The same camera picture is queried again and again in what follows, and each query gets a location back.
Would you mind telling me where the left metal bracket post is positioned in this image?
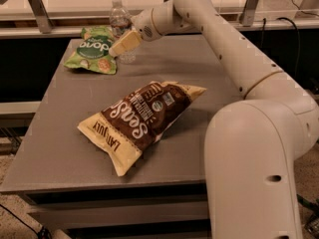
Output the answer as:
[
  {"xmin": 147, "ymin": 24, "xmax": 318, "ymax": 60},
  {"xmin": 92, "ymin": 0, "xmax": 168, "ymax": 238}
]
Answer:
[{"xmin": 28, "ymin": 0, "xmax": 52, "ymax": 34}]

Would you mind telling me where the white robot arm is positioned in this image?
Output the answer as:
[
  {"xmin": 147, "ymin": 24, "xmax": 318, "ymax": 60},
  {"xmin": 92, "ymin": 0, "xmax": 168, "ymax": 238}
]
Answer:
[{"xmin": 133, "ymin": 0, "xmax": 319, "ymax": 239}]

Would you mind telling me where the right metal bracket post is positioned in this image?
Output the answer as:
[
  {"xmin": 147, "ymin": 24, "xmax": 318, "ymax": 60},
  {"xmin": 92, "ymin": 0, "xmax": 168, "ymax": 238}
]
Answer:
[{"xmin": 239, "ymin": 0, "xmax": 259, "ymax": 27}]

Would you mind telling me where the grey table with drawers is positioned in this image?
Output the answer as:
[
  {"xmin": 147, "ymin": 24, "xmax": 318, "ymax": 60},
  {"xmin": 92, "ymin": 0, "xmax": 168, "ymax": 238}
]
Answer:
[{"xmin": 1, "ymin": 35, "xmax": 239, "ymax": 239}]

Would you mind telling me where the clear plastic water bottle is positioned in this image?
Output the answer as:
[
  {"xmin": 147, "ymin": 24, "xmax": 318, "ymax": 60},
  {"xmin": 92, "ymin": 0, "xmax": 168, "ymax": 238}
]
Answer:
[{"xmin": 110, "ymin": 0, "xmax": 136, "ymax": 64}]

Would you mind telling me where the brown and cream chip bag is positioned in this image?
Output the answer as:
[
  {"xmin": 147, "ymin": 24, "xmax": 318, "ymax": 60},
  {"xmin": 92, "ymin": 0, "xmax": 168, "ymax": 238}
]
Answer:
[{"xmin": 78, "ymin": 82, "xmax": 205, "ymax": 176}]

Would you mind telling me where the green rice chip bag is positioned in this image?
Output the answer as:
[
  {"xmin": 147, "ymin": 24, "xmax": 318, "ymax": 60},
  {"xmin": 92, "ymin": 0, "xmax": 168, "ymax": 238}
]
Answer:
[{"xmin": 64, "ymin": 26, "xmax": 117, "ymax": 75}]

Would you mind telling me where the black cable on floor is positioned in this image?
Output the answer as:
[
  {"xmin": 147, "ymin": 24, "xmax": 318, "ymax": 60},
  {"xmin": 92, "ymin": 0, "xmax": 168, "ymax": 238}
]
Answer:
[{"xmin": 0, "ymin": 203, "xmax": 53, "ymax": 239}]

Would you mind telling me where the black cable on right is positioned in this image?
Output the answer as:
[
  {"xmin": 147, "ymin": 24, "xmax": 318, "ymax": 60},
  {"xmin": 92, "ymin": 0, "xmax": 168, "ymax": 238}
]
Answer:
[{"xmin": 275, "ymin": 16, "xmax": 302, "ymax": 82}]

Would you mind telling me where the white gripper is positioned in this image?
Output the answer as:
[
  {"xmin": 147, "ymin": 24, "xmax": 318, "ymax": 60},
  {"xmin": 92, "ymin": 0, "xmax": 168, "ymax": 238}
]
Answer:
[{"xmin": 109, "ymin": 9, "xmax": 161, "ymax": 57}]

